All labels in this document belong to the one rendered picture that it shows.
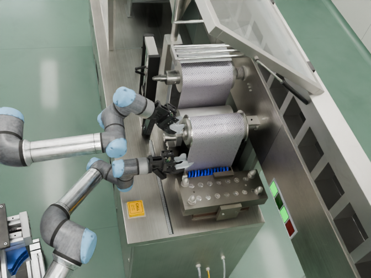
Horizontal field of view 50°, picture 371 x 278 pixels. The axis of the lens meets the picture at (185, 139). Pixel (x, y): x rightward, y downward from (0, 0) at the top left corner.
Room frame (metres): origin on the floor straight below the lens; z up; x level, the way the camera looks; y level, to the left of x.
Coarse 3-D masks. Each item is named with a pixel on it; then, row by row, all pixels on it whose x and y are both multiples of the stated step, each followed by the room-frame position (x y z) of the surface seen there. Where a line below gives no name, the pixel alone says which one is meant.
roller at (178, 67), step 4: (232, 64) 1.44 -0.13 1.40; (176, 68) 1.40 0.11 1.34; (180, 68) 1.35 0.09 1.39; (232, 68) 1.42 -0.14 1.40; (180, 72) 1.34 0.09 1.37; (180, 76) 1.34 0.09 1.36; (180, 80) 1.33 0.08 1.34; (176, 84) 1.37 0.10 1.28; (180, 84) 1.32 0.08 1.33; (232, 84) 1.39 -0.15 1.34; (180, 88) 1.31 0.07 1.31; (180, 92) 1.31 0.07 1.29
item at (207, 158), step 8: (192, 152) 1.07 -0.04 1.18; (200, 152) 1.09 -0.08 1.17; (208, 152) 1.10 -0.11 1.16; (216, 152) 1.12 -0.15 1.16; (224, 152) 1.14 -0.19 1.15; (232, 152) 1.15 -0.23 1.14; (192, 160) 1.08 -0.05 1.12; (200, 160) 1.09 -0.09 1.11; (208, 160) 1.11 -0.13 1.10; (216, 160) 1.13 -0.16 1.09; (224, 160) 1.14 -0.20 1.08; (232, 160) 1.16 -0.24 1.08; (192, 168) 1.08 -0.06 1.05; (200, 168) 1.10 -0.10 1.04; (208, 168) 1.12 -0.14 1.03
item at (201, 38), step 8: (200, 24) 2.10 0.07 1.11; (200, 32) 2.08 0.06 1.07; (200, 40) 2.05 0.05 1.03; (208, 40) 1.95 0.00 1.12; (232, 104) 1.49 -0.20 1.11; (248, 144) 1.25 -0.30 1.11; (248, 152) 1.23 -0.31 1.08; (240, 160) 1.26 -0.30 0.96; (248, 160) 1.22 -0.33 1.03; (240, 168) 1.24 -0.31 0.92; (248, 168) 1.23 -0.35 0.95
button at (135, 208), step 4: (140, 200) 0.92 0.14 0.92; (128, 204) 0.89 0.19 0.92; (132, 204) 0.89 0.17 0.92; (136, 204) 0.90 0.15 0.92; (140, 204) 0.90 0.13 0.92; (128, 208) 0.87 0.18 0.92; (132, 208) 0.87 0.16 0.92; (136, 208) 0.88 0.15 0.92; (140, 208) 0.88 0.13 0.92; (132, 212) 0.85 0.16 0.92; (136, 212) 0.86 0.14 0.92; (140, 212) 0.86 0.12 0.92; (144, 212) 0.87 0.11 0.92; (132, 216) 0.84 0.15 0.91
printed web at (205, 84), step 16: (192, 64) 1.37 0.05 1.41; (208, 64) 1.40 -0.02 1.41; (224, 64) 1.42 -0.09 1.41; (192, 80) 1.31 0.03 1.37; (208, 80) 1.34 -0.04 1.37; (224, 80) 1.37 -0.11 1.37; (176, 96) 1.43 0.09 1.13; (192, 96) 1.31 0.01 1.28; (208, 96) 1.34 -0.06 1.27; (224, 96) 1.37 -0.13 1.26; (192, 128) 1.10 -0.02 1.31; (208, 128) 1.12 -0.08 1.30; (224, 128) 1.15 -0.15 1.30; (240, 128) 1.17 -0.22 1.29; (192, 144) 1.07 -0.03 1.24; (208, 144) 1.10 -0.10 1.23; (224, 144) 1.13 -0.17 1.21
